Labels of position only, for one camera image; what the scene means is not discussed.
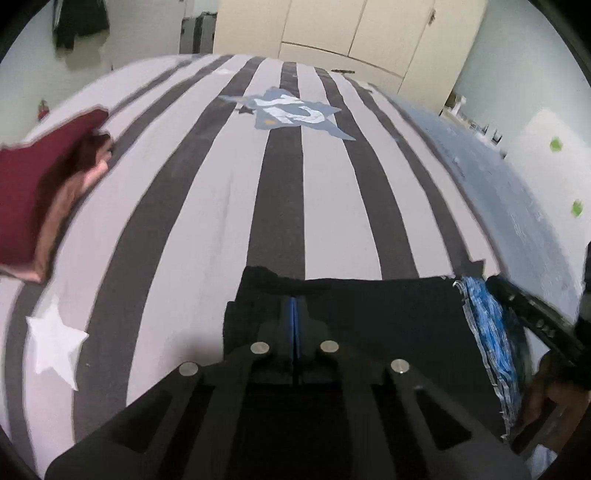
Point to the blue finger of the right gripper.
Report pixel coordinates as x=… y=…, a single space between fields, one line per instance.
x=548 y=324

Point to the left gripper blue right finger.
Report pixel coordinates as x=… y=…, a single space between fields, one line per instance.
x=362 y=419

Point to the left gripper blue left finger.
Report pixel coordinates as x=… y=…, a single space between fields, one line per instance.
x=184 y=426

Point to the black t-shirt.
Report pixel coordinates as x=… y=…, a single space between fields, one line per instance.
x=422 y=321

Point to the person's right hand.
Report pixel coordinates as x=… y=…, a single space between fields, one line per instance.
x=549 y=396

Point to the white headboard with apple stickers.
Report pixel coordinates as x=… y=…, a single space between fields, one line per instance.
x=551 y=164

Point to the white nightstand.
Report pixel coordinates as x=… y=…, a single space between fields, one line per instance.
x=453 y=112

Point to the striped bed sheet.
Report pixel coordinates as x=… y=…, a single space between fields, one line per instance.
x=128 y=221

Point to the folded pink garment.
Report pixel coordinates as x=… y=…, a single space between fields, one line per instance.
x=69 y=203

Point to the cream wardrobe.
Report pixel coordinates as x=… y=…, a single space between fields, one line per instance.
x=412 y=48

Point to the folded maroon garment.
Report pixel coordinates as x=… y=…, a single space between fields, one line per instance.
x=37 y=184

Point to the red fire extinguisher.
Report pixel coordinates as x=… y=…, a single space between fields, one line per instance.
x=43 y=109

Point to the silver suitcase on floor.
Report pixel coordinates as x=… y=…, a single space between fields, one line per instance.
x=197 y=34

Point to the black jacket hanging on wall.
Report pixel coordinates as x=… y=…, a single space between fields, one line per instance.
x=74 y=19

